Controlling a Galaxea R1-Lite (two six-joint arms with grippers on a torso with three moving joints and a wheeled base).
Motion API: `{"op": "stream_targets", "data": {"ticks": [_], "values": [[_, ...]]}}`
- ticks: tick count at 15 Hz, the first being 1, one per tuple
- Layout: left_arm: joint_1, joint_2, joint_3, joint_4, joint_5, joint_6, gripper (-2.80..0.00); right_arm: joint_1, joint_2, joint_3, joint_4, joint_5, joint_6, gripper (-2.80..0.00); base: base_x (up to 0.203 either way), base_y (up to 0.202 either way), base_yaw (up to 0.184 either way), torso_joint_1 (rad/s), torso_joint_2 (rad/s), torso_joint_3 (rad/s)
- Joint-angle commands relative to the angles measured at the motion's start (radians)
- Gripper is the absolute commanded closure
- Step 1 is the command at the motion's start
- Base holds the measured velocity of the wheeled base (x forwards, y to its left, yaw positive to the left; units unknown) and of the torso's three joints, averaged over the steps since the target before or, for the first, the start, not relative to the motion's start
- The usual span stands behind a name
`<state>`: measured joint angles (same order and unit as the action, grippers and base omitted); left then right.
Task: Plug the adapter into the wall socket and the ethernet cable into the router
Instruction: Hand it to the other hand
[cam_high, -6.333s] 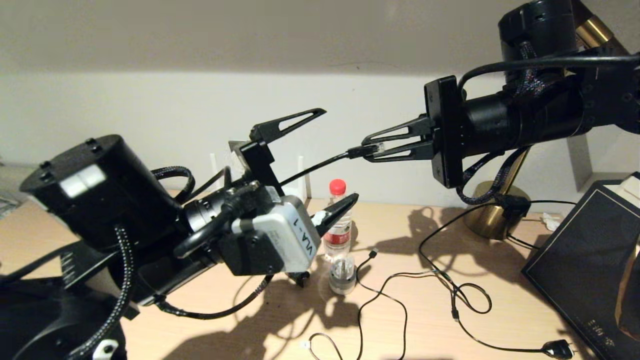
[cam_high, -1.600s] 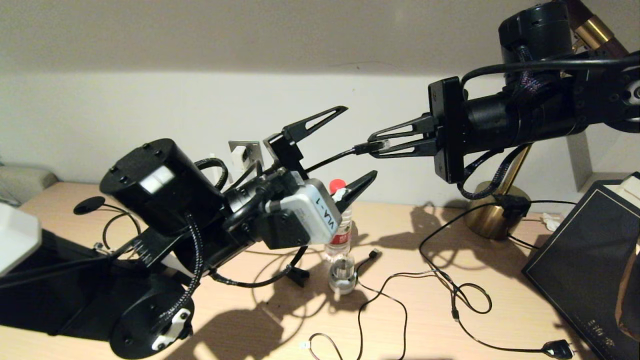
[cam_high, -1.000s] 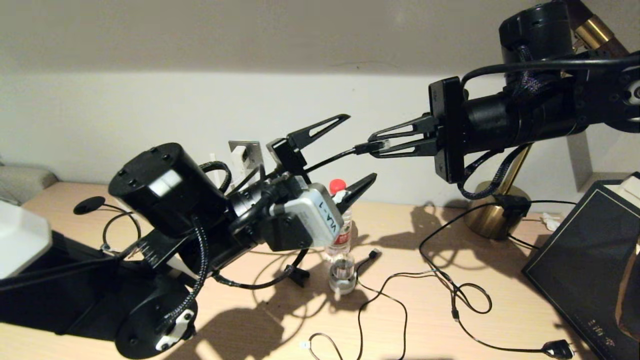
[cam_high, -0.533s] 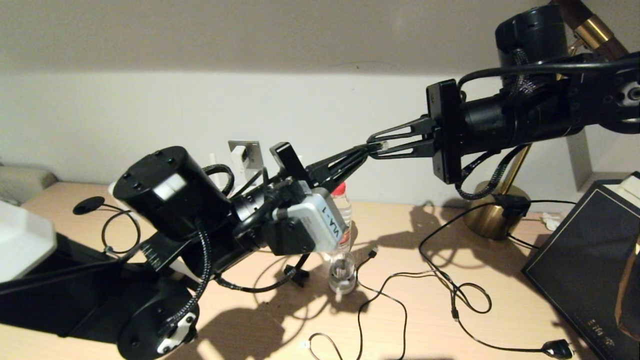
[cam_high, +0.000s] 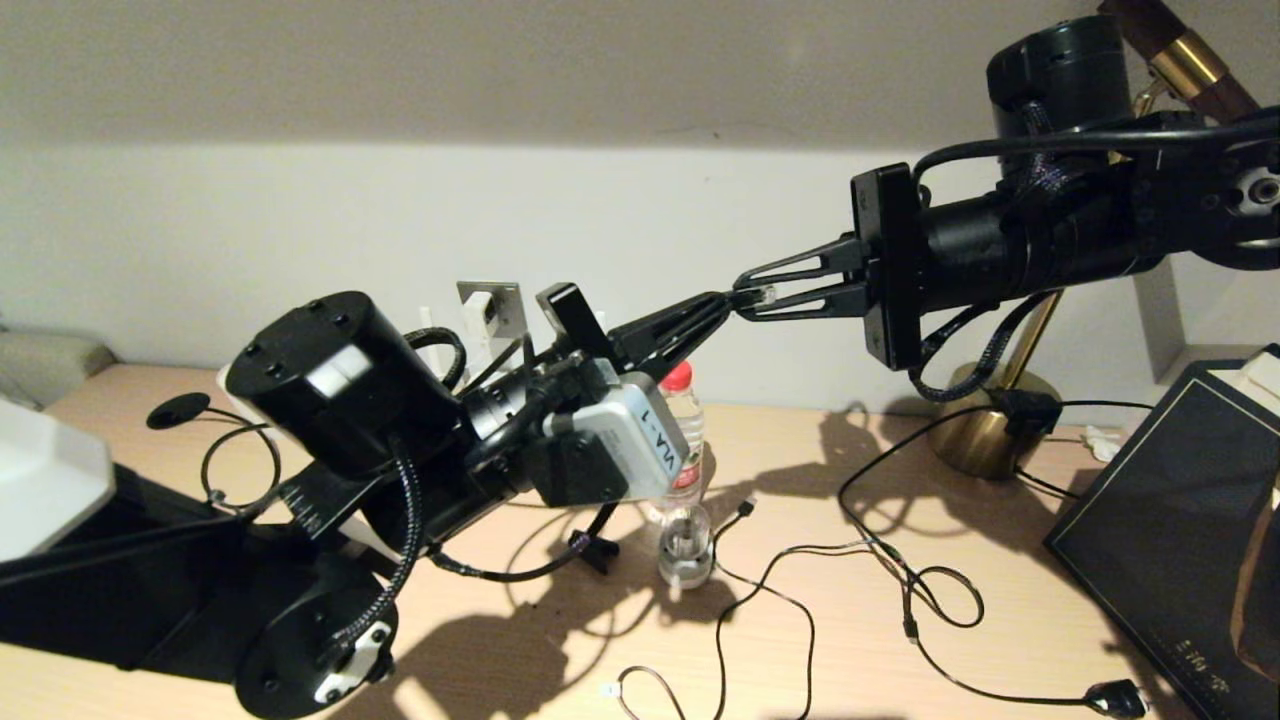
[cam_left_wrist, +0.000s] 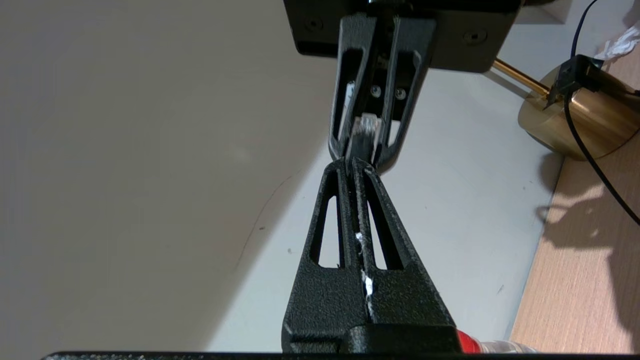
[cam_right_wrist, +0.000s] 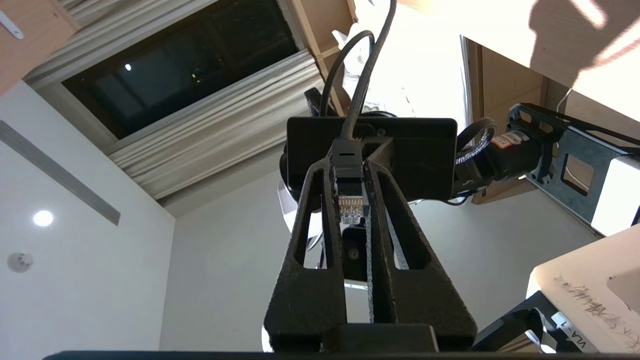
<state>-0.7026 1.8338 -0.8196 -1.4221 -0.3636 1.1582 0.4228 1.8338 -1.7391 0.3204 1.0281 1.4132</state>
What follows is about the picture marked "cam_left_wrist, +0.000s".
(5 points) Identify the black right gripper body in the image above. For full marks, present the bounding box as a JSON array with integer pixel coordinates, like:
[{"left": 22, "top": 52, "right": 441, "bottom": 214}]
[{"left": 283, "top": 0, "right": 521, "bottom": 73}]

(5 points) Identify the brass desk lamp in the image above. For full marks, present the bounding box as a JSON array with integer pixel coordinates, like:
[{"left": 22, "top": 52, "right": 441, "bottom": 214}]
[{"left": 492, "top": 59, "right": 640, "bottom": 162}]

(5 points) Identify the black block on lamp base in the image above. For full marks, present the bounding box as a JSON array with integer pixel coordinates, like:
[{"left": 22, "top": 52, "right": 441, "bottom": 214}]
[{"left": 544, "top": 54, "right": 607, "bottom": 110}]

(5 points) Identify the small white crumpled item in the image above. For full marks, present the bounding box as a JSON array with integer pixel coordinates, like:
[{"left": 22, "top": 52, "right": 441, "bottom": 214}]
[{"left": 595, "top": 24, "right": 640, "bottom": 62}]

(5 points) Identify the clear water bottle red cap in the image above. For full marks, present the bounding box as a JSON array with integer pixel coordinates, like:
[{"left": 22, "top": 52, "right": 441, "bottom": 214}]
[{"left": 457, "top": 330, "right": 540, "bottom": 354}]

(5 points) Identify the black lamp power cord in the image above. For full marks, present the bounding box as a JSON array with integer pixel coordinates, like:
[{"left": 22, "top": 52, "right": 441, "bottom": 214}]
[{"left": 564, "top": 0, "right": 640, "bottom": 226}]

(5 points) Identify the black ethernet cable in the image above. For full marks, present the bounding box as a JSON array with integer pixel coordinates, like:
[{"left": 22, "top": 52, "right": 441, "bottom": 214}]
[{"left": 347, "top": 114, "right": 383, "bottom": 163}]

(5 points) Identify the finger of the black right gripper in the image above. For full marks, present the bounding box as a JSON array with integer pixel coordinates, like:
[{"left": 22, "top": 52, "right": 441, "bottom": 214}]
[
  {"left": 328, "top": 14, "right": 377, "bottom": 160},
  {"left": 372, "top": 17, "right": 436, "bottom": 173}
]

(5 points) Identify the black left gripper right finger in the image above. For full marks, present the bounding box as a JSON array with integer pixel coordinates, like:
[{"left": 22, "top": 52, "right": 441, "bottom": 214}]
[{"left": 345, "top": 159, "right": 462, "bottom": 353}]

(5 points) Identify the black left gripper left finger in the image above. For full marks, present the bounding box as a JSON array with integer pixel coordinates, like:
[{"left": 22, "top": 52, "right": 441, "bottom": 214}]
[{"left": 281, "top": 159, "right": 372, "bottom": 353}]

